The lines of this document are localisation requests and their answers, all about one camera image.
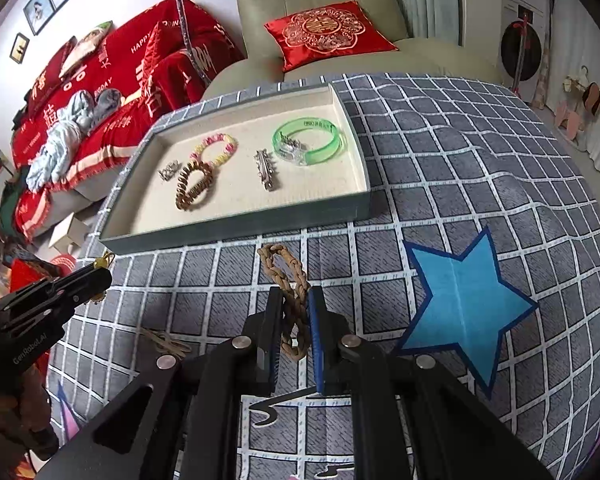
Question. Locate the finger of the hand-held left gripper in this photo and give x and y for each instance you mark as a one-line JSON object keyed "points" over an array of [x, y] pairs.
{"points": [[40, 317], [80, 282]]}

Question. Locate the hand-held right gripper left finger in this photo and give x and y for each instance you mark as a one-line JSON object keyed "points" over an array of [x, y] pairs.
{"points": [[272, 330]]}

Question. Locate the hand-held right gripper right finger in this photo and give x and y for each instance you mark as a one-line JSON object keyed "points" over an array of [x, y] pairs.
{"points": [[316, 335]]}

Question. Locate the grey jewelry tray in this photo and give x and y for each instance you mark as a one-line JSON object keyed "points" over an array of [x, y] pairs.
{"points": [[240, 210]]}

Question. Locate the small silver charm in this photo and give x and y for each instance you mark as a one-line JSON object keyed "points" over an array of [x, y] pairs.
{"points": [[169, 171]]}

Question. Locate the silver hair clip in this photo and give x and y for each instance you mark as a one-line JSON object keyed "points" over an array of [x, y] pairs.
{"points": [[266, 170]]}

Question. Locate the green translucent bangle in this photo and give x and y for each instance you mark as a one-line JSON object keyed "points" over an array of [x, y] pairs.
{"points": [[330, 150]]}

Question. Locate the round red mat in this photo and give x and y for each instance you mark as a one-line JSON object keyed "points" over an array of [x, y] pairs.
{"points": [[62, 265]]}

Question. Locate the red bag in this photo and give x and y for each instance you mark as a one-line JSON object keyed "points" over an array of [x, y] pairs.
{"points": [[27, 275]]}

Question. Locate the cardboard box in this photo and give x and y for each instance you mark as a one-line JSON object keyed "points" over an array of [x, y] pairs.
{"points": [[67, 232]]}

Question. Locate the grey sofa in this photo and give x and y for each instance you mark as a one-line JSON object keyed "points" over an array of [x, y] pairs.
{"points": [[70, 205]]}

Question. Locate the dark green cloth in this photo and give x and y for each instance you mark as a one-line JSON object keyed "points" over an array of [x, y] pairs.
{"points": [[12, 205]]}

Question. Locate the thin gold hair pin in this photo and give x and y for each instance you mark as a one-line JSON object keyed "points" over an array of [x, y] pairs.
{"points": [[167, 344]]}

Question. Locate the light blue clothes pile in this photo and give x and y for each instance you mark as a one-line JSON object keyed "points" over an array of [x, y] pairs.
{"points": [[60, 150]]}

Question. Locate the grey garment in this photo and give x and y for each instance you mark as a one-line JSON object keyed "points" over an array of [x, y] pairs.
{"points": [[107, 105]]}

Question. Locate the red pillow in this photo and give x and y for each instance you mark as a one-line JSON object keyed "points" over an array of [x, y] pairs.
{"points": [[57, 60]]}

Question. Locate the white and green pillow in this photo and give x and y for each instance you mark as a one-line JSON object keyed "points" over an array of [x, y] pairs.
{"points": [[87, 45]]}

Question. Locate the red covered sofa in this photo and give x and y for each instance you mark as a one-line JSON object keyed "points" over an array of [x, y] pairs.
{"points": [[130, 50]]}

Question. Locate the gooseneck phone stand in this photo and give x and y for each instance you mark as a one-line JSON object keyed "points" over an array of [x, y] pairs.
{"points": [[182, 15]]}

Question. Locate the red embroidered cushion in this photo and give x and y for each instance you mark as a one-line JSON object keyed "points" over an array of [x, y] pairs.
{"points": [[325, 30]]}

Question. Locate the slipper rack with slippers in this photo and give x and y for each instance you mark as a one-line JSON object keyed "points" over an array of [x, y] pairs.
{"points": [[577, 105]]}

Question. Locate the red mop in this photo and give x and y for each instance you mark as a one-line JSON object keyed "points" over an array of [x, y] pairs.
{"points": [[520, 50]]}

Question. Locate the white washing machine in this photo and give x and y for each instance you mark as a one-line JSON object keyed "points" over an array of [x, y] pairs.
{"points": [[522, 50]]}

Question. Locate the white curtain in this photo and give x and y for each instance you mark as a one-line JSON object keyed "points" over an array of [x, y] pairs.
{"points": [[585, 35]]}

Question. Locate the small black picture frame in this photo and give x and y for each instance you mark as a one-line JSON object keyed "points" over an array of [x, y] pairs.
{"points": [[20, 48]]}

